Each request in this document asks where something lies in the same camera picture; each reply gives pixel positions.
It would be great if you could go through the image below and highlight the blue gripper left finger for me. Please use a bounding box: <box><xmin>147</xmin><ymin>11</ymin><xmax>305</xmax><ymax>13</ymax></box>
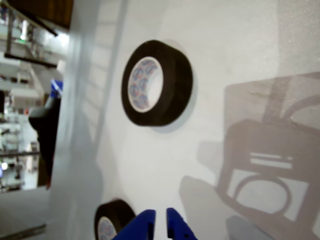
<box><xmin>115</xmin><ymin>209</ymin><xmax>156</xmax><ymax>240</ymax></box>

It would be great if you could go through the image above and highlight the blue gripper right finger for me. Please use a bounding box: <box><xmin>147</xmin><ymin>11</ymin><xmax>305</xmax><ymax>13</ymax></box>
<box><xmin>166</xmin><ymin>207</ymin><xmax>199</xmax><ymax>240</ymax></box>

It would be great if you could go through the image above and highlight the black tape roll printed core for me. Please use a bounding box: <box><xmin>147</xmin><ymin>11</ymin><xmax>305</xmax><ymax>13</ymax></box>
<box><xmin>121</xmin><ymin>39</ymin><xmax>195</xmax><ymax>127</ymax></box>
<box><xmin>94</xmin><ymin>199</ymin><xmax>137</xmax><ymax>240</ymax></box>

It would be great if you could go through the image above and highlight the brown wooden board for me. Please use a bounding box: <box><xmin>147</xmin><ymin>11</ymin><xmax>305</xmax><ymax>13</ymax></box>
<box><xmin>7</xmin><ymin>0</ymin><xmax>74</xmax><ymax>31</ymax></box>

